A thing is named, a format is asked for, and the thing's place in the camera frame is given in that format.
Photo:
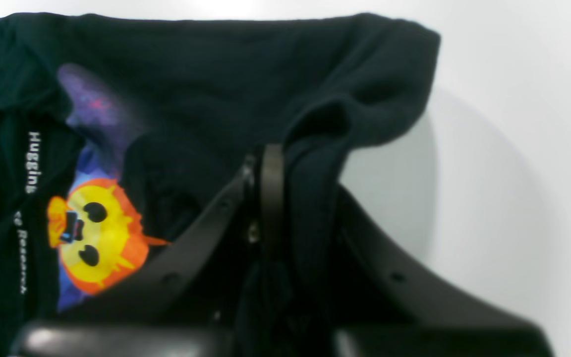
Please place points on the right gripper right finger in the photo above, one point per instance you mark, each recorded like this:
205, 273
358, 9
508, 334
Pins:
387, 304

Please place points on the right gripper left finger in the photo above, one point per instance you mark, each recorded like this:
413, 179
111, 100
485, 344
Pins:
184, 303

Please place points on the black printed T-shirt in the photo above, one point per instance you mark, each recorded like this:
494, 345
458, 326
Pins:
116, 133

